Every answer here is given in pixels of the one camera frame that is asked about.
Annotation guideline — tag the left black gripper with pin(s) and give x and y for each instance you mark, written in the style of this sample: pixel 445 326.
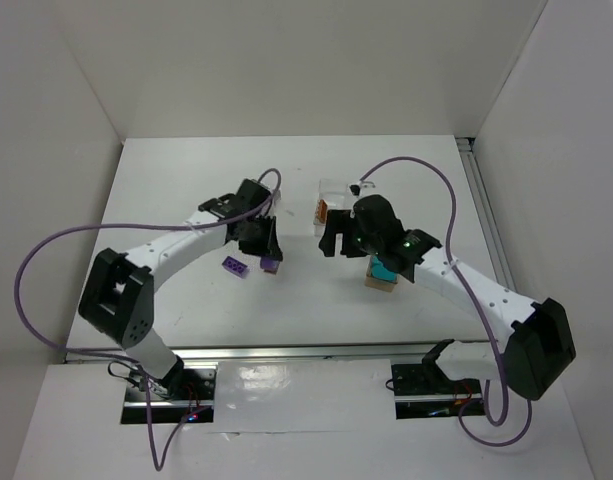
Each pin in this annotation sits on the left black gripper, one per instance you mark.
pixel 268 240

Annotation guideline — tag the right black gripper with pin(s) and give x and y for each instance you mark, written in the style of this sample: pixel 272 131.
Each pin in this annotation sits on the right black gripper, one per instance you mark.
pixel 337 232

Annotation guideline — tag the purple rounded lego brick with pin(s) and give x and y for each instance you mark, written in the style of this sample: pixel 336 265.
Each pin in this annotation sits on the purple rounded lego brick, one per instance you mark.
pixel 269 265

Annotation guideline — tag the orange lego brick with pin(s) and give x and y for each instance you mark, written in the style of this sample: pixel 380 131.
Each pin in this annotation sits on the orange lego brick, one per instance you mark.
pixel 321 212

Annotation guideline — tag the teal rounded lego brick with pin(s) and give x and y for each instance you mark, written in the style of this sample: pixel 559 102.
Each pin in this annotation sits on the teal rounded lego brick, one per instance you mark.
pixel 380 272

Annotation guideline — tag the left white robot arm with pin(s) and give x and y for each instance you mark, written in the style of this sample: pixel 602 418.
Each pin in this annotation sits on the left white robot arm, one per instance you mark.
pixel 118 298

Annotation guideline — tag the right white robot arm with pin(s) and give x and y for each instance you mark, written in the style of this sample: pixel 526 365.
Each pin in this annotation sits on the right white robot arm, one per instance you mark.
pixel 532 344

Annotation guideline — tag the clear plastic container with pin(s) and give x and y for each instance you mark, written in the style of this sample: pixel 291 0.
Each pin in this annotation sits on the clear plastic container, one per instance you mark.
pixel 337 196

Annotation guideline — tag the amber plastic container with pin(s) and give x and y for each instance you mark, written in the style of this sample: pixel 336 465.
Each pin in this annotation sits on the amber plastic container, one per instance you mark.
pixel 377 284

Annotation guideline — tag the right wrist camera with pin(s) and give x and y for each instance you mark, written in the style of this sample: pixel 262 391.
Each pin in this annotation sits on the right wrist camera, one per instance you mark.
pixel 361 188

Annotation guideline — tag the side aluminium rail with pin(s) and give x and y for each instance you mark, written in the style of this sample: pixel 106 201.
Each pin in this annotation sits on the side aluminium rail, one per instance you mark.
pixel 501 267

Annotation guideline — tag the aluminium mounting rail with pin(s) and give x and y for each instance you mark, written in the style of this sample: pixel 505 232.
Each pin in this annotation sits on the aluminium mounting rail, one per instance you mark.
pixel 301 352

